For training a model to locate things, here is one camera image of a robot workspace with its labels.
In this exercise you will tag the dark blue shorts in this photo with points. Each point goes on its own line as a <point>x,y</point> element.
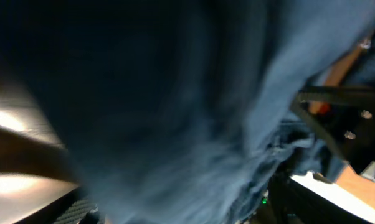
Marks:
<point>178,111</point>

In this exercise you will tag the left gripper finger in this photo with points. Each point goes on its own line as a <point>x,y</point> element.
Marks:
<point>81,211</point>

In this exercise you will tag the pile of blue clothes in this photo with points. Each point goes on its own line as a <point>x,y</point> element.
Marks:
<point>362,73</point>

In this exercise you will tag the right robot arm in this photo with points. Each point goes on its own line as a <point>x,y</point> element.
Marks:
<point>344,118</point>

